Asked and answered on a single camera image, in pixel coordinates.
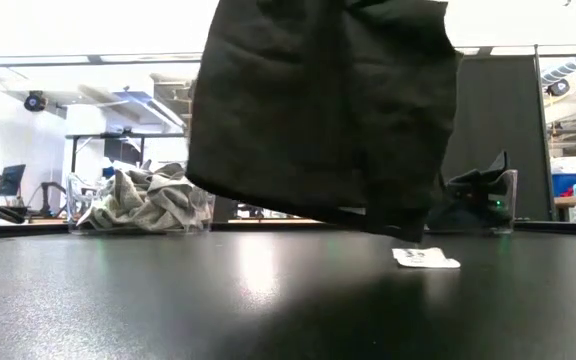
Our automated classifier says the light gray towel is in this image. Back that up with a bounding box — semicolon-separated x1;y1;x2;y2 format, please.
142;173;214;232

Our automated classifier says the black cabinet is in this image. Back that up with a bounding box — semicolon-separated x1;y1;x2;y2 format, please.
212;194;239;224

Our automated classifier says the black hanging monitor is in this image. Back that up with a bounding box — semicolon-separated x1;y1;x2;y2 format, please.
103;137;142;166

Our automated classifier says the clear plastic bin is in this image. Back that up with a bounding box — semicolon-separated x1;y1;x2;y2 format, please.
65;169;217;235
423;168;520;236

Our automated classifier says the black partition panel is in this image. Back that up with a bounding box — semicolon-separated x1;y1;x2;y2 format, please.
440;53;554;222

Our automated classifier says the black monitor on stand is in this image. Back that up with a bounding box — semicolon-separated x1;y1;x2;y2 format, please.
0;163;27;198

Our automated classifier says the blue storage bin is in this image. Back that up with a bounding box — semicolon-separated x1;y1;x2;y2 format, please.
551;172;576;198

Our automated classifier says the gray metal frame beam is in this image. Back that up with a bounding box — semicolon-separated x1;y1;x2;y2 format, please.
0;43;576;67

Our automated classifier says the striped flexible air duct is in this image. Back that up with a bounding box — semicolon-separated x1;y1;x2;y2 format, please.
541;55;576;86

